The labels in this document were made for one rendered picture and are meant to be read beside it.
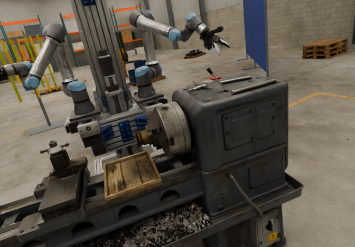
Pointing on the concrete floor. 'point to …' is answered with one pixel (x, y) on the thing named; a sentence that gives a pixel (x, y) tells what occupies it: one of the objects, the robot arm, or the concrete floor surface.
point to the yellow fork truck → (123, 49)
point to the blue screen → (257, 27)
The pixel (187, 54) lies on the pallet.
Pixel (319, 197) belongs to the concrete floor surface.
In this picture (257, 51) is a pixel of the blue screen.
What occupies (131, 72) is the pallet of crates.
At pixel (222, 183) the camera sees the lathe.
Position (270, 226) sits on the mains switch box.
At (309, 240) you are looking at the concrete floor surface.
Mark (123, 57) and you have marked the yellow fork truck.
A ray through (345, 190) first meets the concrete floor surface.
